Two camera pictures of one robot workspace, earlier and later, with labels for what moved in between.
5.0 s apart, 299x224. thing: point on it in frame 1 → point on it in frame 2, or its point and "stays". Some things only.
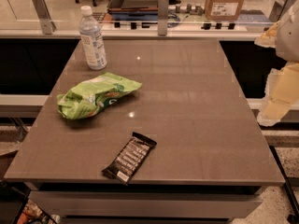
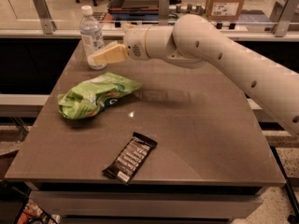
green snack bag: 92,95 stays
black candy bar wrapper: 130,158 stays
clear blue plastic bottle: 92,40 stays
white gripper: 289,36 → 135,44
